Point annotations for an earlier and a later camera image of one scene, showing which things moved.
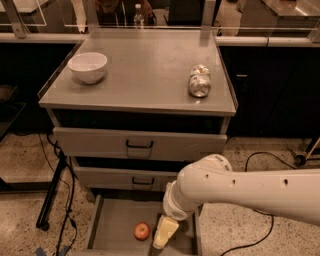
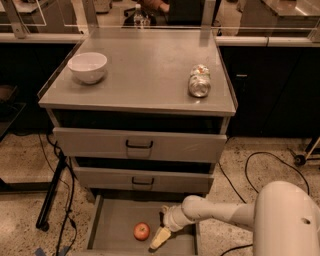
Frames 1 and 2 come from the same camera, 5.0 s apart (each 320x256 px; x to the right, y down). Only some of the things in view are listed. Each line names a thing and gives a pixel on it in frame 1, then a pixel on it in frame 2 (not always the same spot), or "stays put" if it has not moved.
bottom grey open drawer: [114, 220] stays put
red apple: [142, 231] stays put
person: [121, 12] → [152, 6]
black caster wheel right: [300, 160] stays put
